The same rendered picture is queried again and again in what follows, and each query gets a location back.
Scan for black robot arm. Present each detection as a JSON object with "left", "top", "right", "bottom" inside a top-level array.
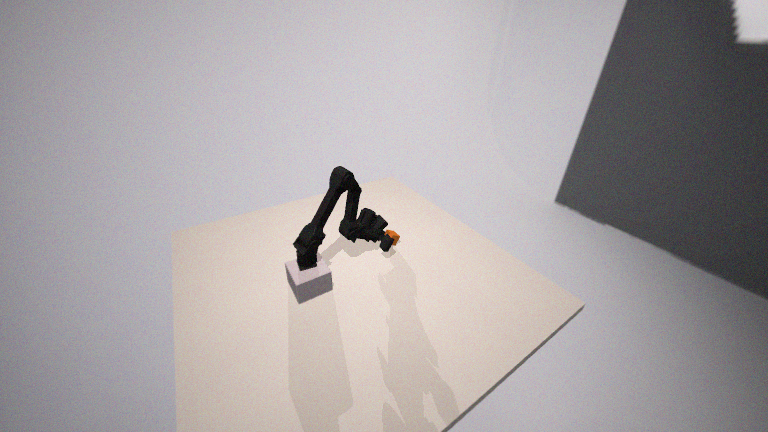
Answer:
[{"left": 293, "top": 166, "right": 388, "bottom": 271}]

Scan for orange block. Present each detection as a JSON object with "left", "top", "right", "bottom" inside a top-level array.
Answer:
[{"left": 384, "top": 230, "right": 400, "bottom": 245}]

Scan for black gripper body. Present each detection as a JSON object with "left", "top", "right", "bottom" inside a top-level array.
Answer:
[{"left": 364, "top": 226, "right": 394, "bottom": 252}]

